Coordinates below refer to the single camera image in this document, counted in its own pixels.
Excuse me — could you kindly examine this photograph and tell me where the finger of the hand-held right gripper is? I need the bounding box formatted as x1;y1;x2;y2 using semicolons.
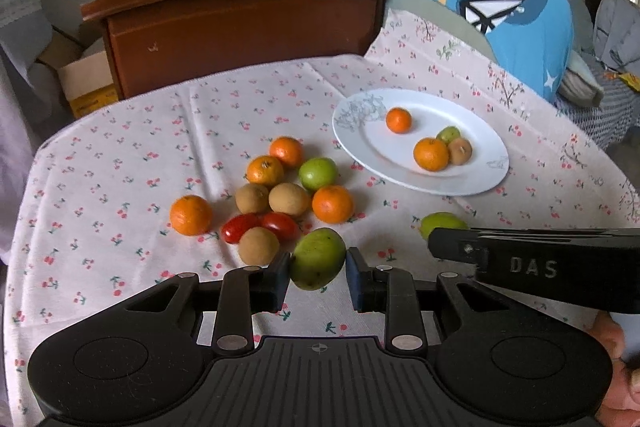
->
427;227;488;267

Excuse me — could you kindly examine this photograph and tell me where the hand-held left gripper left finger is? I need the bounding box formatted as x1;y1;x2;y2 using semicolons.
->
100;252;292;355

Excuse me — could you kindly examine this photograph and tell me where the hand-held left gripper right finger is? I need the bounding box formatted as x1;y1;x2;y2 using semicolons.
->
346;247;531;354

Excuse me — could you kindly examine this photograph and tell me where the large green jujube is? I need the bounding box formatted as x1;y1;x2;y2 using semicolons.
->
290;228;347;292

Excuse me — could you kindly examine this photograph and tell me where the brown kiwi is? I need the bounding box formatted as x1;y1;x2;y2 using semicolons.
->
447;138;473;166
238;227;280;266
268;182;311;219
235;183;271;215

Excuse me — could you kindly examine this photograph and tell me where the red cherry tomato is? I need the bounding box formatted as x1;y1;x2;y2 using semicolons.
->
260;212;298;242
221;214;262;245

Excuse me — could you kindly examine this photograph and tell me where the tangerine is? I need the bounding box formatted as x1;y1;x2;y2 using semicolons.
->
413;137;450;172
385;107;413;134
269;136;305;169
170;195;213;237
246;155;285;186
312;185;355;224

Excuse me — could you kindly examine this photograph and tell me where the white oval plate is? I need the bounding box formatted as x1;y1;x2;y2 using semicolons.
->
332;88;510;196

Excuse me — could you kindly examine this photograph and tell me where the person's right hand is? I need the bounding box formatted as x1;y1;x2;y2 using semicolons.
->
587;311;640;413

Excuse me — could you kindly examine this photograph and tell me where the blue houndstooth cloth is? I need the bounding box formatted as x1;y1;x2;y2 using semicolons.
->
552;67;640;150

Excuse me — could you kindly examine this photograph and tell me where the yellow packet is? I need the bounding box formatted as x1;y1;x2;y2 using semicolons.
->
605;71;640;94

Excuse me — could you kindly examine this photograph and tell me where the cherry print tablecloth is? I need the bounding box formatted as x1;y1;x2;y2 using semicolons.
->
0;9;640;427

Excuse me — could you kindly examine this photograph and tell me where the grey patterned pillow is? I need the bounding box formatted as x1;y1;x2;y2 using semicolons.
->
594;0;640;72

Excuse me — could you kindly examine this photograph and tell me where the brown wooden cabinet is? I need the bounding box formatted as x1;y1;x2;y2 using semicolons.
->
81;0;401;100

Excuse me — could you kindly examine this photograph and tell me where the open brown cardboard box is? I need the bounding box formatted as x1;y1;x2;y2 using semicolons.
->
37;29;121;120

